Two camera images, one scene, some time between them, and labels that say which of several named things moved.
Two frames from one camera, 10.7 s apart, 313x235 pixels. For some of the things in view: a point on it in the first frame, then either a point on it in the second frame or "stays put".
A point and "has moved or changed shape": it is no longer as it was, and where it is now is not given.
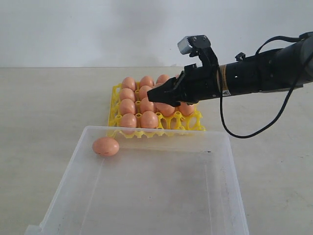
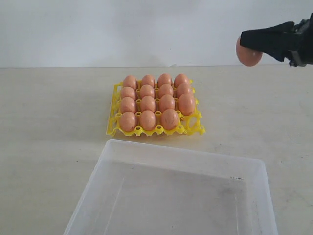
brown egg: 127,106 stays put
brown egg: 128,82 stays put
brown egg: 143,91 stays put
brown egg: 158,84 has moved or changed shape
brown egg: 127,93 stays put
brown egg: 145,105 stays put
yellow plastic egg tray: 133,113 stays put
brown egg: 105,146 to 247,57
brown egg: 163,108 to 169,119
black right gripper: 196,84 to 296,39
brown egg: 146,81 stays put
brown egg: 186,109 stays put
